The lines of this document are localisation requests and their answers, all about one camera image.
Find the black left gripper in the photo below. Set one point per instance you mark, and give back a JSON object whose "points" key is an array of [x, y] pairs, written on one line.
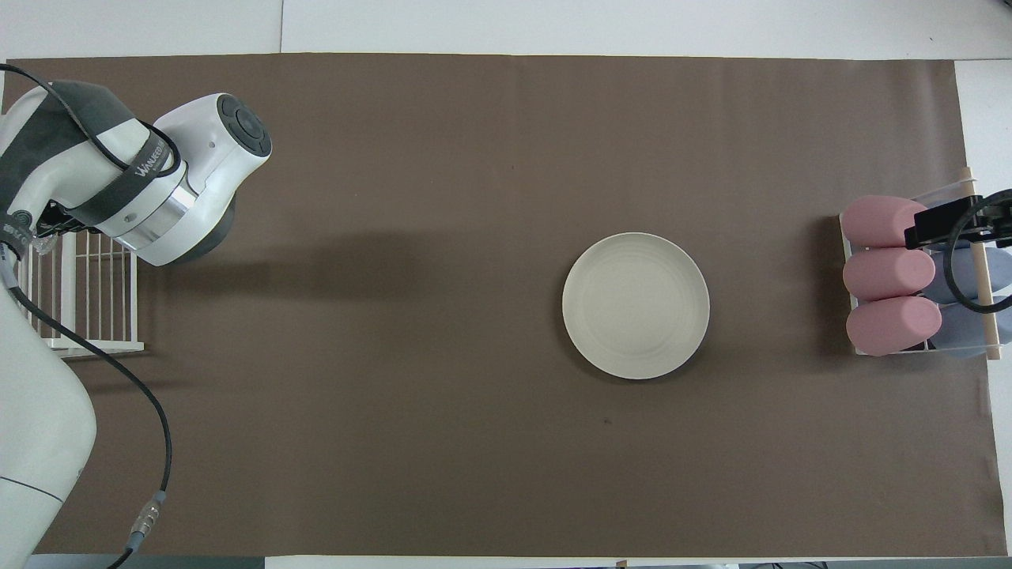
{"points": [[87, 220]]}

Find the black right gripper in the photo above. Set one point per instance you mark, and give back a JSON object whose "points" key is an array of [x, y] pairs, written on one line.
{"points": [[998, 217]]}

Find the shiny silver foil bag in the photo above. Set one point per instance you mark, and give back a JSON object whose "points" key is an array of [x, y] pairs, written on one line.
{"points": [[43, 245]]}

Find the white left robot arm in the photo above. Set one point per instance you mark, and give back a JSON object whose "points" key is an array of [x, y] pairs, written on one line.
{"points": [[39, 442]]}

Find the cream round plate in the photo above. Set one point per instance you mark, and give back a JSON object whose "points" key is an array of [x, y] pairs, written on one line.
{"points": [[636, 307]]}

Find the pink plastic cup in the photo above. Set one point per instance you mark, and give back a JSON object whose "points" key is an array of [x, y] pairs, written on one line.
{"points": [[877, 221], [885, 274], [889, 325]]}

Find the white cup holder rack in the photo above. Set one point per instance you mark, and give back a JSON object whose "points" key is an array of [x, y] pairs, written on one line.
{"points": [[984, 276]]}

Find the brown table mat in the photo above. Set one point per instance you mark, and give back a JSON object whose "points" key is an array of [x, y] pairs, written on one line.
{"points": [[395, 356]]}

